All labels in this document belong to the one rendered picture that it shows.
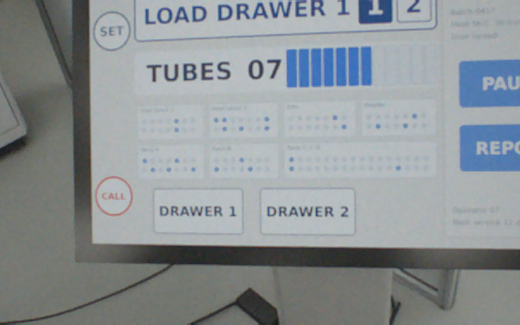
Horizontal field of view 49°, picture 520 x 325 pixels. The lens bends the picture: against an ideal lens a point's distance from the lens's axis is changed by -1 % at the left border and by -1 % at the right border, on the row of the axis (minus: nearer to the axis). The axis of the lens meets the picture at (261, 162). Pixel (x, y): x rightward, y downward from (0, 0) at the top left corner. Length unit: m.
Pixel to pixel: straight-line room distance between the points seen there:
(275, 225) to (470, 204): 0.19
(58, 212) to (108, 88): 1.63
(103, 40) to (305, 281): 0.39
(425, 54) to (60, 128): 2.22
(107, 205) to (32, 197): 1.74
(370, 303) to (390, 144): 0.30
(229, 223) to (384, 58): 0.22
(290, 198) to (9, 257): 1.67
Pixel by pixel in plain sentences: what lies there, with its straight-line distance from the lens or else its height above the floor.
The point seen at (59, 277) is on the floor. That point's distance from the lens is 2.00.
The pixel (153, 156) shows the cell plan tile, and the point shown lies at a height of 1.05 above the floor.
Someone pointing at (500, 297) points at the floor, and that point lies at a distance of 1.80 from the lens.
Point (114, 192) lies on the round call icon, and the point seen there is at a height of 1.02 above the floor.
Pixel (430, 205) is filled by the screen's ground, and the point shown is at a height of 1.01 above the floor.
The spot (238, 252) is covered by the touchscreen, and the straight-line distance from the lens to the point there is 0.58.
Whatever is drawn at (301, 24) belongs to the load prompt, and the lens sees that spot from 0.58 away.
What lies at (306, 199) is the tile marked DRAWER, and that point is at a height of 1.01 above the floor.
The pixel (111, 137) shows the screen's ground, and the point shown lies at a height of 1.06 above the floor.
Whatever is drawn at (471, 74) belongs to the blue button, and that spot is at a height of 1.10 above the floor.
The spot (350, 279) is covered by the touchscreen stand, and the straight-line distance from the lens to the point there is 0.77.
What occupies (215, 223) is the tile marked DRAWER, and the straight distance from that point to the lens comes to 0.58.
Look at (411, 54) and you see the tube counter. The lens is 0.57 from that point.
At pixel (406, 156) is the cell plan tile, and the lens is 0.56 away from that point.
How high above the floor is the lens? 1.41
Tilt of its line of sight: 40 degrees down
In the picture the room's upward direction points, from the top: 8 degrees counter-clockwise
